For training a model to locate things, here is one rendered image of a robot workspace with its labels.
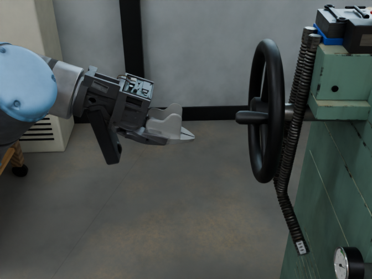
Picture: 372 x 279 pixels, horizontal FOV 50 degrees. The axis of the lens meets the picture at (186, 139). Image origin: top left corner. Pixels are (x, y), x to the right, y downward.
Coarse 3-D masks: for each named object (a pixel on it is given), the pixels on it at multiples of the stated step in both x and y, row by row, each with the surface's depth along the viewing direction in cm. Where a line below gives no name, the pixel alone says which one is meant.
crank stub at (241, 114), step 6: (240, 114) 70; (246, 114) 70; (252, 114) 70; (258, 114) 70; (264, 114) 70; (240, 120) 70; (246, 120) 70; (252, 120) 70; (258, 120) 70; (264, 120) 70
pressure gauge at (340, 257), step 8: (336, 248) 70; (344, 248) 68; (352, 248) 68; (336, 256) 71; (344, 256) 66; (352, 256) 66; (360, 256) 66; (336, 264) 71; (344, 264) 67; (352, 264) 66; (360, 264) 66; (336, 272) 70; (344, 272) 67; (352, 272) 65; (360, 272) 65
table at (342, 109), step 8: (312, 96) 75; (312, 104) 75; (320, 104) 72; (328, 104) 72; (336, 104) 72; (344, 104) 72; (352, 104) 72; (360, 104) 72; (368, 104) 72; (312, 112) 75; (320, 112) 73; (328, 112) 72; (336, 112) 72; (344, 112) 72; (352, 112) 72; (360, 112) 72; (368, 112) 72; (368, 120) 73
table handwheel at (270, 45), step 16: (256, 48) 83; (272, 48) 72; (256, 64) 87; (272, 64) 70; (256, 80) 91; (272, 80) 68; (256, 96) 93; (272, 96) 68; (272, 112) 68; (288, 112) 80; (256, 128) 93; (272, 128) 68; (256, 144) 92; (272, 144) 69; (256, 160) 88; (272, 160) 71; (256, 176) 81; (272, 176) 75
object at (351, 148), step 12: (336, 132) 89; (348, 132) 82; (336, 144) 89; (348, 144) 82; (360, 144) 76; (348, 156) 82; (360, 156) 76; (348, 168) 82; (360, 168) 76; (360, 180) 76; (360, 192) 76
